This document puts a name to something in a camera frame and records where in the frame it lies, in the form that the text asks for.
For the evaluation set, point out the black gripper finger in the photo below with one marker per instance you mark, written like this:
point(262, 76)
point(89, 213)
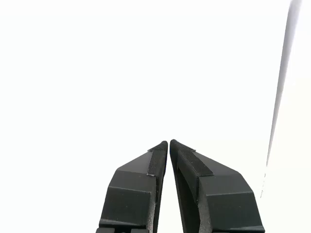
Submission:
point(226, 206)
point(131, 194)

